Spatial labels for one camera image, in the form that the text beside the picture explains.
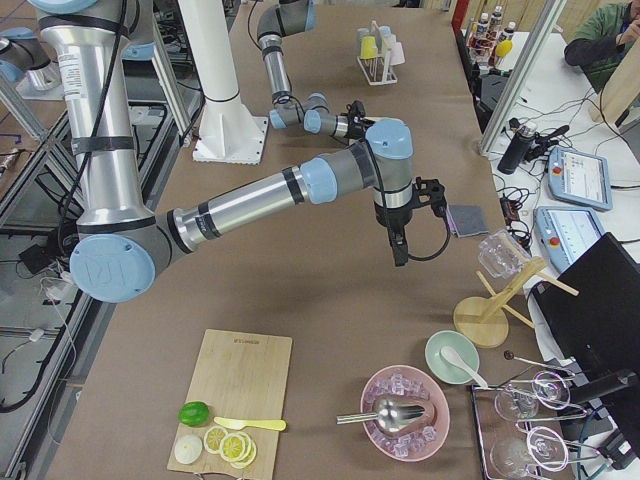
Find folded grey cloth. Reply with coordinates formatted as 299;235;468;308
447;204;489;238

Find yellow plastic knife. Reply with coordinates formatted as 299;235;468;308
213;416;287;432

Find grey cup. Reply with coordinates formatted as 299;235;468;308
356;28;370;54

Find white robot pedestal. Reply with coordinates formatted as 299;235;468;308
179;0;268;165

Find black water bottle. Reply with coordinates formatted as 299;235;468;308
497;121;537;175

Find yellow lemon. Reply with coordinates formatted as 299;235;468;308
495;39;513;59

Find clear drinking glass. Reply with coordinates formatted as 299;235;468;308
478;229;531;279

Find wooden cutting board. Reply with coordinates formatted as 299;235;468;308
167;329;293;479

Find white wire cup rack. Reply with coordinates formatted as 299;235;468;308
356;20;398;86

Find halved white onion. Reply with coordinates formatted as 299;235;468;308
173;434;203;465

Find yellow cup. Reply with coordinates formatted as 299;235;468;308
359;35;378;60

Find lemon slices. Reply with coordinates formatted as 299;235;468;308
203;426;257;469

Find white ceramic spoon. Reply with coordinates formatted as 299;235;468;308
440;346;489;389

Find pink cup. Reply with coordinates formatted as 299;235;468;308
389;41;405;66

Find seated person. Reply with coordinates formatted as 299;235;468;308
564;1;639;92

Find wooden glass stand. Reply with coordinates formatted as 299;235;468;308
453;256;579;348

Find green bowl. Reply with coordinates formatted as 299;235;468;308
424;329;480;385

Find green lime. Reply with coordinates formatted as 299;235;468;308
178;401;210;428

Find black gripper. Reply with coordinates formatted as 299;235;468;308
374;192;413;267
345;100;375;140

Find teach pendant tablet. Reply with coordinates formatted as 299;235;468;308
534;207;605;273
547;146;613;211

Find metal ice scoop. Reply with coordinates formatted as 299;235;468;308
336;394;436;437

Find pink ice bowl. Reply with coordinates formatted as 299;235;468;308
360;365;450;462

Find wire glass rack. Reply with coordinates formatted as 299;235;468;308
471;350;614;479

